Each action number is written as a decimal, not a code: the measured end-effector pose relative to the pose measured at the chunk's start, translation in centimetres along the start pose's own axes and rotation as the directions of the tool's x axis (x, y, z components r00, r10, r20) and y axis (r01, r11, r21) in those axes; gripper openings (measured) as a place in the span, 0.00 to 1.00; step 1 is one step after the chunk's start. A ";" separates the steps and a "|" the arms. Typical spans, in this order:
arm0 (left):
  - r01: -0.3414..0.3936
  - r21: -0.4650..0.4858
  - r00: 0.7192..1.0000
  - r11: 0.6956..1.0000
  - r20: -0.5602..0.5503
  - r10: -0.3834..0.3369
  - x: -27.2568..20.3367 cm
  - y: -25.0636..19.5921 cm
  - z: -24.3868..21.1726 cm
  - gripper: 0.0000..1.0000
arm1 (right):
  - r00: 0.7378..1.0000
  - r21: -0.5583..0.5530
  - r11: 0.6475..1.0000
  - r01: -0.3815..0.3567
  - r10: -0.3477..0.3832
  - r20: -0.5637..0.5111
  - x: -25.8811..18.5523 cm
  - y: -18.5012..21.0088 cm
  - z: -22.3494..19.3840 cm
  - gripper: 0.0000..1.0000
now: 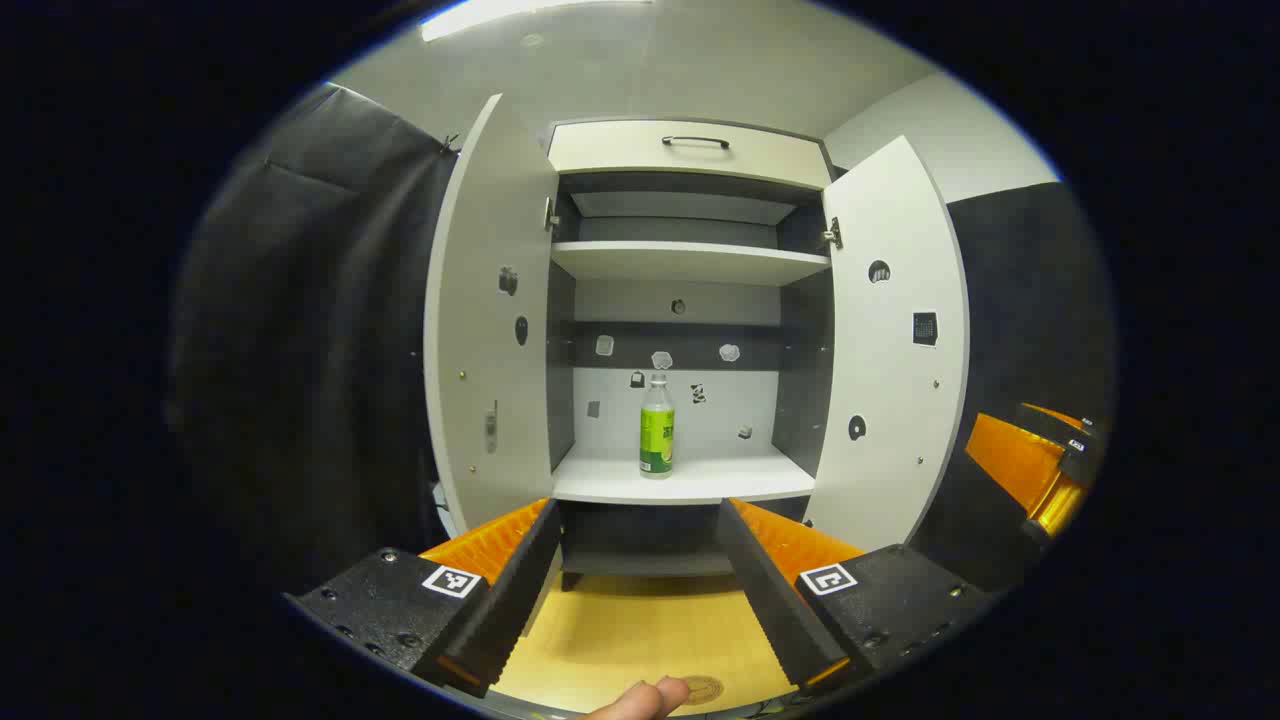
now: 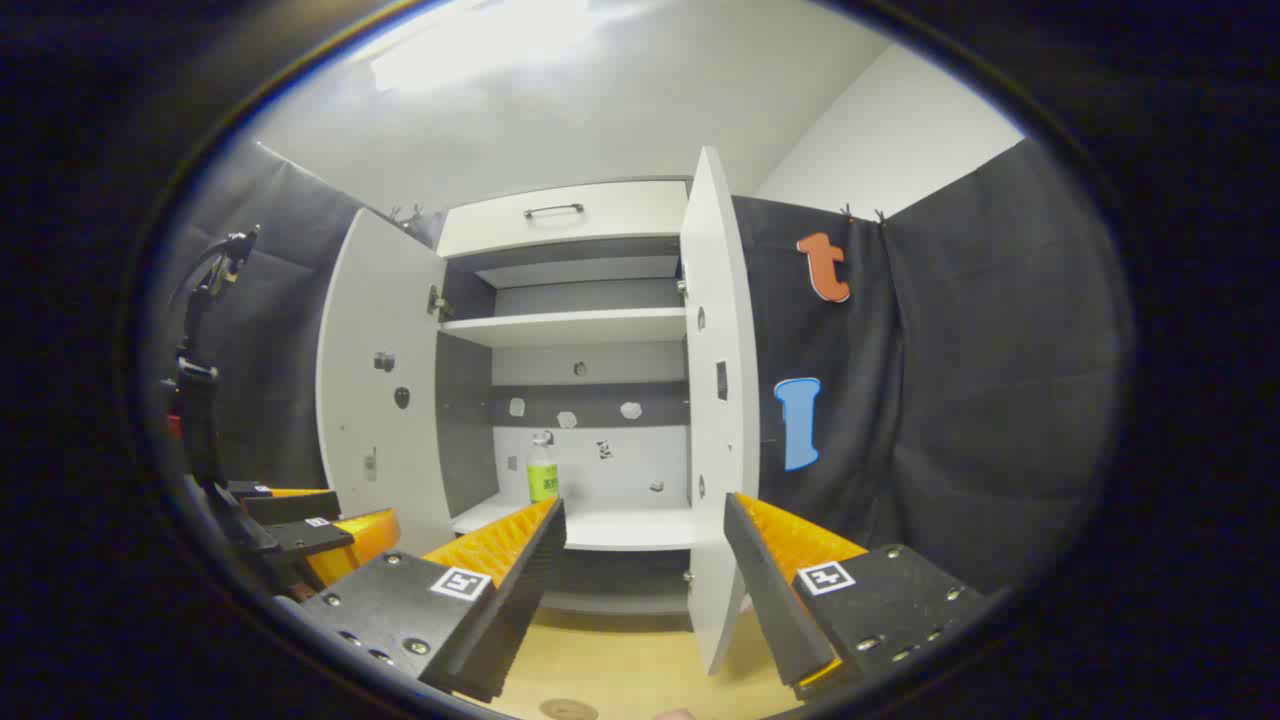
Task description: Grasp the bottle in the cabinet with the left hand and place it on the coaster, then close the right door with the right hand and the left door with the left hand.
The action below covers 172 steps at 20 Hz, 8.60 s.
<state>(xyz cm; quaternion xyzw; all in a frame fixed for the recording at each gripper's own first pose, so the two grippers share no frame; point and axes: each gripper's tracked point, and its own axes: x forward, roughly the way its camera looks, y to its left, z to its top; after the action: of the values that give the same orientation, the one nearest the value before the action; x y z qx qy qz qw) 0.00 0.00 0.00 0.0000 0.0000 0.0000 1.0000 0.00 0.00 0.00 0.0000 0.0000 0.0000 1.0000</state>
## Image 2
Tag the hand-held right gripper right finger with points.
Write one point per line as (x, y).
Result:
(770, 590)

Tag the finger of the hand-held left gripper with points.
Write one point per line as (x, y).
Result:
(310, 538)
(290, 506)

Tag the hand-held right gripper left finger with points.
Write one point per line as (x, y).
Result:
(510, 600)

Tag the green label clear bottle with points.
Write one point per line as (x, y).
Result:
(543, 482)

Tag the round brown coaster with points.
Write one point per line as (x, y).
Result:
(568, 711)

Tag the cat sticker white cabinet door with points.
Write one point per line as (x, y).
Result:
(718, 450)

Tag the white and grey cabinet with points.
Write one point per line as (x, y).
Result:
(590, 460)

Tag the white cabinet shelf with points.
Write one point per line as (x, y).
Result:
(630, 525)
(580, 325)

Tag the white cabinet drawer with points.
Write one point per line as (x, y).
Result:
(620, 215)

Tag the black backdrop cloth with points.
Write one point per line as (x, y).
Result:
(980, 400)

